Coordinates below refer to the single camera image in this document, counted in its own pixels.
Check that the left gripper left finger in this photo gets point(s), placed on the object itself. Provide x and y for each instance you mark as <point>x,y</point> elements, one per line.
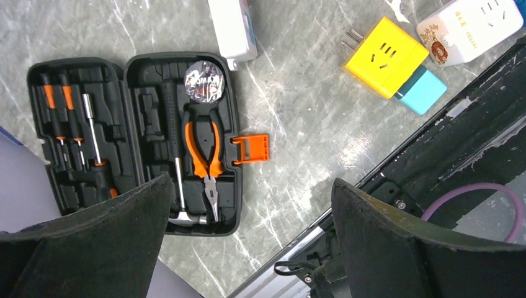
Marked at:
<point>106,250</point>

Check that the teal small plug adapter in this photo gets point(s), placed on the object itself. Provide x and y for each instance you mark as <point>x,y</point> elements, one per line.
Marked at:
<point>421,91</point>

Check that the black aluminium base frame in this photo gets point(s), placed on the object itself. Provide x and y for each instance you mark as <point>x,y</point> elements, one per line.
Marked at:
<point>478,137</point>

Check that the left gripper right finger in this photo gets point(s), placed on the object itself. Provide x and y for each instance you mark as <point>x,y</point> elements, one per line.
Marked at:
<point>389,253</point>

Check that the black tool case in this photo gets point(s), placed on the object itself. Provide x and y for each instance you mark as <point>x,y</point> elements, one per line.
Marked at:
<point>107,129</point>

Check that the white power strip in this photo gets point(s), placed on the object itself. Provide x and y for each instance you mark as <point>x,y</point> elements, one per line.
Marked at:
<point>233,29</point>

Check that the white cube adapter with picture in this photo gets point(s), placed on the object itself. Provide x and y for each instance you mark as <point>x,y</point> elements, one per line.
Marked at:
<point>461,31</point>

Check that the yellow cube adapter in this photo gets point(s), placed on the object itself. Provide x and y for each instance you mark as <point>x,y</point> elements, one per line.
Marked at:
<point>384,59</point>

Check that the orange handled pliers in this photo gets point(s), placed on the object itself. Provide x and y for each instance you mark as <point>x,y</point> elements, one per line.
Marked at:
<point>207,170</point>

